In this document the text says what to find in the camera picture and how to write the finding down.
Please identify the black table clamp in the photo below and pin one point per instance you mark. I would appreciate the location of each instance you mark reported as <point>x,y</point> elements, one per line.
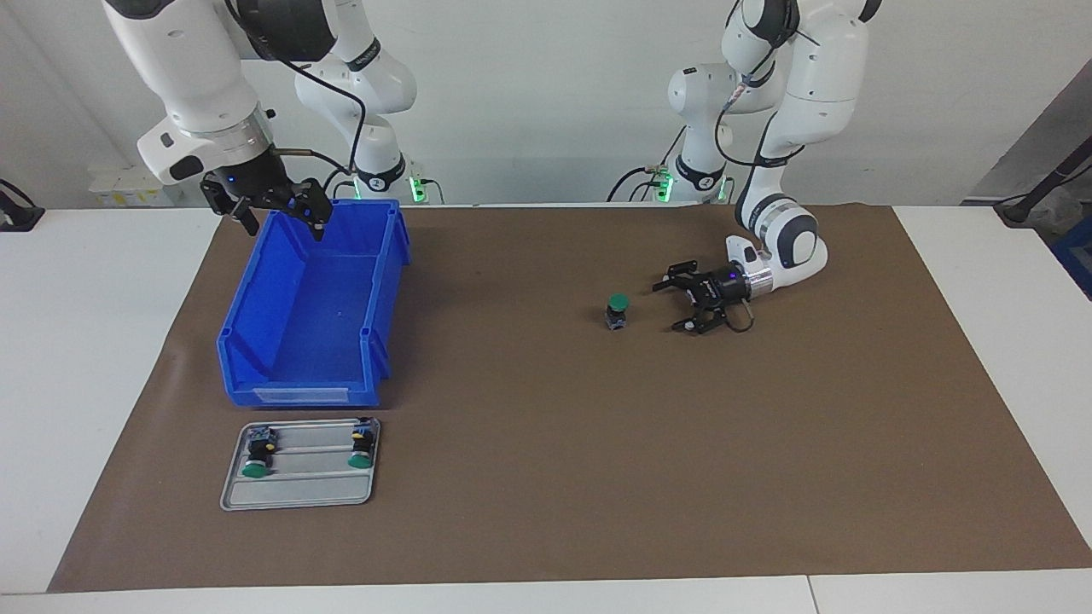
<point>17,217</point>

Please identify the green push button white block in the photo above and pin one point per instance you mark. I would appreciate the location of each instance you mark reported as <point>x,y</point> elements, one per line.
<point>258,452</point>

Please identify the black stand pole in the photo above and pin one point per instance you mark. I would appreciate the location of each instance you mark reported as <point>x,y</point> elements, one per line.
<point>1049,179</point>

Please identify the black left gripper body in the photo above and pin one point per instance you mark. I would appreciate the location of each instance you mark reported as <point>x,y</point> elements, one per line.
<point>725,288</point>

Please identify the brown table mat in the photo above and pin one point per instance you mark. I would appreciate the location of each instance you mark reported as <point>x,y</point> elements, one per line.
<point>512,477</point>

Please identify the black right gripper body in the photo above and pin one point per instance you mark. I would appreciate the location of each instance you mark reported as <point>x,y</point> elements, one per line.
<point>252,183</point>

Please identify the blue plastic storage bin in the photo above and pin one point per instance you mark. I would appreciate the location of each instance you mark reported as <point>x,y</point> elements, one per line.
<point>316,324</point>

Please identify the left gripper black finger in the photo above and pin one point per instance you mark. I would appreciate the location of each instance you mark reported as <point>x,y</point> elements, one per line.
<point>682,277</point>
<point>701,320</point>

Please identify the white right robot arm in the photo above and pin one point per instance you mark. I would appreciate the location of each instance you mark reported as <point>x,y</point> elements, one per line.
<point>188,77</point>

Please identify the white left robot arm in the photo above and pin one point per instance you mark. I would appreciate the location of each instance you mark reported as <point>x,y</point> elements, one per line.
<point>823,77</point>

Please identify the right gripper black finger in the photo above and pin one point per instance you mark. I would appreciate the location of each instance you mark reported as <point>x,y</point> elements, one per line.
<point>246,217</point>
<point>314,209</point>

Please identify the green push button blue block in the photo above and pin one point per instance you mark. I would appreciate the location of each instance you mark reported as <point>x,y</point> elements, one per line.
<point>617,309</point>

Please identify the grey metal tray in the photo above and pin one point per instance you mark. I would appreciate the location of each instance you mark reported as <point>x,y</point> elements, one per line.
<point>299,490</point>

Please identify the blue crate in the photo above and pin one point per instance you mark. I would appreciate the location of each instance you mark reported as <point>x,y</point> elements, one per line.
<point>1079,256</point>

